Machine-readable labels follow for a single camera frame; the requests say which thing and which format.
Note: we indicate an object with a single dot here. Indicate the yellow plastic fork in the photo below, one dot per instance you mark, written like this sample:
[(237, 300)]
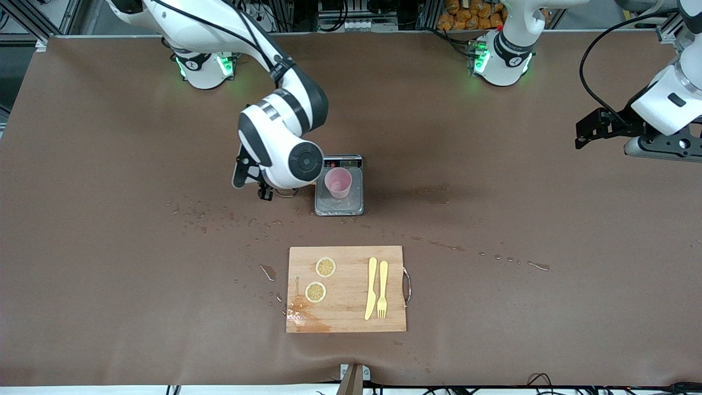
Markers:
[(383, 280)]

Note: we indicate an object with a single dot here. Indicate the yellow lemon slice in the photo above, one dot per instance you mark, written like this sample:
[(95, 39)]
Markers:
[(326, 267), (315, 292)]

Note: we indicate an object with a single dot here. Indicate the yellow plastic knife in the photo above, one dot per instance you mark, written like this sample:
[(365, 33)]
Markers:
[(371, 288)]

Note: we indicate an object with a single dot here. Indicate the wooden cutting board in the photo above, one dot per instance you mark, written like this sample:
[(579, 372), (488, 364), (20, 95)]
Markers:
[(345, 312)]

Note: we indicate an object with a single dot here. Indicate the white terminal block strip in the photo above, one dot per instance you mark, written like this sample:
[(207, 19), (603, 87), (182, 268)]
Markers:
[(356, 25)]

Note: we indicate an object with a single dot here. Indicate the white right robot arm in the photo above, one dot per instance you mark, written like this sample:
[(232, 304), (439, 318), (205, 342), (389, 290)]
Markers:
[(274, 148)]

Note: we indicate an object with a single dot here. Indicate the metal camera stand bracket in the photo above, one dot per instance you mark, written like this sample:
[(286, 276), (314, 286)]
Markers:
[(354, 381)]

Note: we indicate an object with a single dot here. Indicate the orange toy food pile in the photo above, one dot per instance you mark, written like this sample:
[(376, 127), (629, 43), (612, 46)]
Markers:
[(466, 16)]

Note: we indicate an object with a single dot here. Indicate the aluminium profile post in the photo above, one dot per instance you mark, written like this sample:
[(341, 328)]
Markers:
[(670, 30)]

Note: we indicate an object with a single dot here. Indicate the pink plastic cup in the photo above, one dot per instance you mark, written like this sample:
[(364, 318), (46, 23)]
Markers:
[(338, 184)]

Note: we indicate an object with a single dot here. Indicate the white power strip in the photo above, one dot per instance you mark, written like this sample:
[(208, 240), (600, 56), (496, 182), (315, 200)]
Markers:
[(263, 22)]

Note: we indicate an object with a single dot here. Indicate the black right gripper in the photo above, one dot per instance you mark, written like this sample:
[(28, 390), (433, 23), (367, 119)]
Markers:
[(263, 193)]

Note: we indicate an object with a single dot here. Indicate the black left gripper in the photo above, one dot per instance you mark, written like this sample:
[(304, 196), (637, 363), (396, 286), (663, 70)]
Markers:
[(618, 126)]

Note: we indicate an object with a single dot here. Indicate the grey digital kitchen scale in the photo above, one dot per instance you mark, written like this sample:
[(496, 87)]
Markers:
[(351, 204)]

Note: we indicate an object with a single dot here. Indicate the brown table cover mat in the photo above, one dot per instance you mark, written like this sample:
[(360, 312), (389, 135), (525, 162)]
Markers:
[(164, 329)]

